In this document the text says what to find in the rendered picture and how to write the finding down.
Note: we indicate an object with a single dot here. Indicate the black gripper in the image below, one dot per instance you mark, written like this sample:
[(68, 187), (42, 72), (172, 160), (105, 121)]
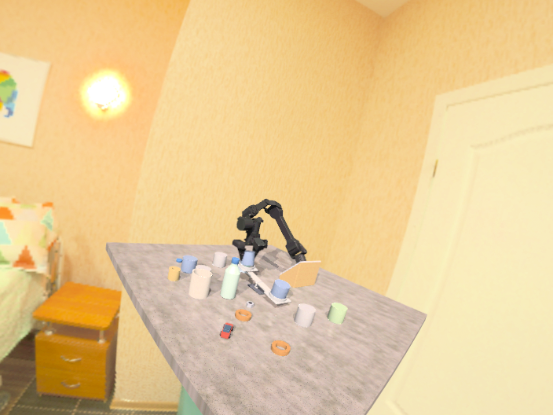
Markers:
[(241, 245)]

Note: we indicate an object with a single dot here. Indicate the small red toy car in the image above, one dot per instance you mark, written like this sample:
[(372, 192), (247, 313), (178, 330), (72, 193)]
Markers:
[(226, 332)]

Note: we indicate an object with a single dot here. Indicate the yellow hollow cylinder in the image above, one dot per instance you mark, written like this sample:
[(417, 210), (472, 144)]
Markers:
[(174, 273)]

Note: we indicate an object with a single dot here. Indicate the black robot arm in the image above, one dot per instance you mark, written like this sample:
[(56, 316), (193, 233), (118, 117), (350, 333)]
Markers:
[(247, 222)]

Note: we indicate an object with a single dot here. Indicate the pale green cylinder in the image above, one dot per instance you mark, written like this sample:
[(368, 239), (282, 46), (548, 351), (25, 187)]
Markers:
[(337, 313)]

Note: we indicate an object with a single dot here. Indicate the orange ring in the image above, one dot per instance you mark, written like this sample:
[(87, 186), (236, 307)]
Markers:
[(278, 351), (242, 318)]

